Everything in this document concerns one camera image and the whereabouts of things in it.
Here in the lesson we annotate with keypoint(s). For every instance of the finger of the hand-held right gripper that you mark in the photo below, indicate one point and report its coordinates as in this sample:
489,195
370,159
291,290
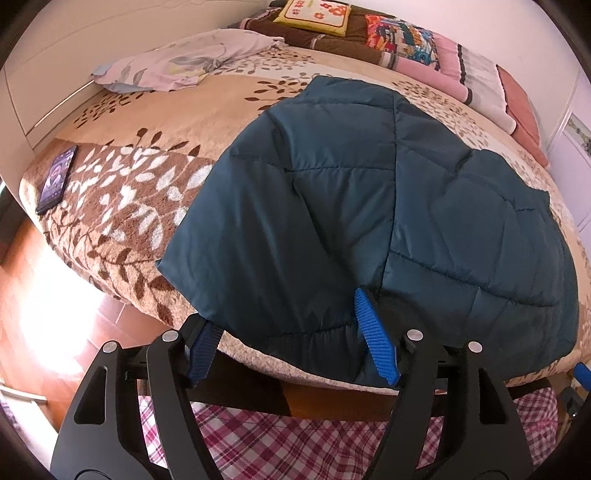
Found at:
582,371

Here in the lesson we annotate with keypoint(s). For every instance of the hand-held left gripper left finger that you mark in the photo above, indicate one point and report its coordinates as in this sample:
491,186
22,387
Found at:
201,350

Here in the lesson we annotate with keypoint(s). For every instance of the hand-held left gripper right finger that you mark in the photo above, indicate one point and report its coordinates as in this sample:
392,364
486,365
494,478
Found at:
376,332

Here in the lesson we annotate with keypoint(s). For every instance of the dark teal quilted jacket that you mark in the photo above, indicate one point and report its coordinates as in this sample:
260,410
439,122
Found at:
346,194

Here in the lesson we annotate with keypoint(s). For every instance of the person's plaid pants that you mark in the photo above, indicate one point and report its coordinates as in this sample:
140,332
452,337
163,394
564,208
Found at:
286,443

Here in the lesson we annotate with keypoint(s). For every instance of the bed with leaf-patterned cover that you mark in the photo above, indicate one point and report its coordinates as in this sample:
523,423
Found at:
129,194

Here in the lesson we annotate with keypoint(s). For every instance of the white wardrobe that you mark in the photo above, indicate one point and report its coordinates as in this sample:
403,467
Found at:
572,152

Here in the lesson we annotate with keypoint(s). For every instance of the black smartphone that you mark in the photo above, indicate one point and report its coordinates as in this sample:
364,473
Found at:
56,177

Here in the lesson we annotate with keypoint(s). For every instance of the striped folded quilt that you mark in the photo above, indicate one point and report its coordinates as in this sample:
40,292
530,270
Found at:
475,78

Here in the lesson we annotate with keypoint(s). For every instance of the pale floral pillow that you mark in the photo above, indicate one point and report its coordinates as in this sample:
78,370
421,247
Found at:
184,60

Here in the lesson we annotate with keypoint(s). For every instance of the colourful patchwork cushion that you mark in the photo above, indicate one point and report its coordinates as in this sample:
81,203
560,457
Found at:
397,39

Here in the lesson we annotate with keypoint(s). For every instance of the white headboard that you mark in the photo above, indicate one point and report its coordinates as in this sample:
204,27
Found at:
69,60

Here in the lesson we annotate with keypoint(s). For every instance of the yellow flower cushion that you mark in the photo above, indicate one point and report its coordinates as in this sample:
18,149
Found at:
314,16

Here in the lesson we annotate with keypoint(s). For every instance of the wooden bed frame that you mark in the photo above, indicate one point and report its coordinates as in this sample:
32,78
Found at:
249,387

